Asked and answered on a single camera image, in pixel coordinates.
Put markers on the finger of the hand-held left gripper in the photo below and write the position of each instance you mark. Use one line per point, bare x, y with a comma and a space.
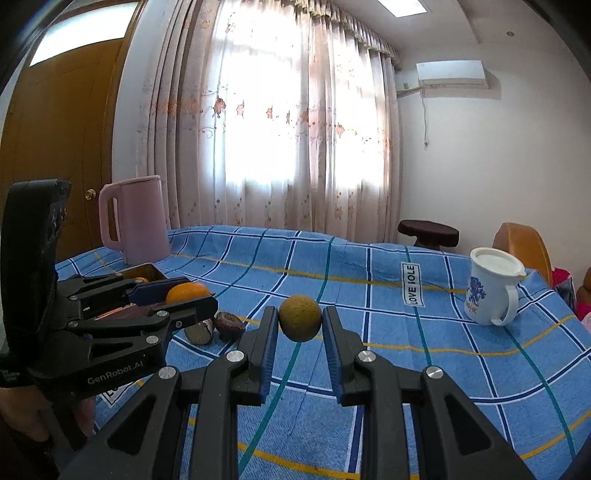
184, 314
152, 288

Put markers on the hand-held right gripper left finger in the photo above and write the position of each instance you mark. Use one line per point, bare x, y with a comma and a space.
265, 355

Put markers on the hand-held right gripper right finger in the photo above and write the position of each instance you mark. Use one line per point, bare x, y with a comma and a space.
331, 355

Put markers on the pink tin box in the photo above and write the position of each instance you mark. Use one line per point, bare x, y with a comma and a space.
154, 271

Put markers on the brown kiwi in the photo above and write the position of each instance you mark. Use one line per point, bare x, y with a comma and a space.
300, 318

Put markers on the person's left hand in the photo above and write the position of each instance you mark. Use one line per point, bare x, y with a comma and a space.
85, 415

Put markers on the chestnut-like round piece front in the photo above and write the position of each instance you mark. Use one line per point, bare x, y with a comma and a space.
199, 331

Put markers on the dark brown wrinkled fruit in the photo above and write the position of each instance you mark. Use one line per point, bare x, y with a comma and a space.
229, 321

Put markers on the pink electric kettle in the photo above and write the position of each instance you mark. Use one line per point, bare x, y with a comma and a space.
138, 221

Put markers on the brass door knob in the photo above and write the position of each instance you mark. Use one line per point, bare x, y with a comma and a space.
91, 194

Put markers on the blue plaid cloth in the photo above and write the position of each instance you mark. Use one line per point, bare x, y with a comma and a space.
415, 350

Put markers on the wooden door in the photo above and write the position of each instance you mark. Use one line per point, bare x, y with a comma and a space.
60, 138

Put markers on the dark round stool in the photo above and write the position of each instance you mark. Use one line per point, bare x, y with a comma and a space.
428, 231

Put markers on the white mug blue print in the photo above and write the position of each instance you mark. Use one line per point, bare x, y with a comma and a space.
485, 295

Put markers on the sheer floral curtain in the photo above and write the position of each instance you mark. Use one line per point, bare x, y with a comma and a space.
277, 138

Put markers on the orange chair back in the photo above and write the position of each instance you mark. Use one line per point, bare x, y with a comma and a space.
526, 249

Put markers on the transom window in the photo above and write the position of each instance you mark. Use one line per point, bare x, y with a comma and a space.
83, 32

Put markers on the red patterned bag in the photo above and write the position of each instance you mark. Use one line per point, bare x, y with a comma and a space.
564, 288

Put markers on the brown leather sofa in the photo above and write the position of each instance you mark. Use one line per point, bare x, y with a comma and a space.
585, 288

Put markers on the air conditioner pipe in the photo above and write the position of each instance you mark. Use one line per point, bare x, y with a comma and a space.
408, 90

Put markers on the white air conditioner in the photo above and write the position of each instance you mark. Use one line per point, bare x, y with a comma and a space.
451, 74

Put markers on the square ceiling light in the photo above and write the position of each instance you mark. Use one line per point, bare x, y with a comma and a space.
401, 7

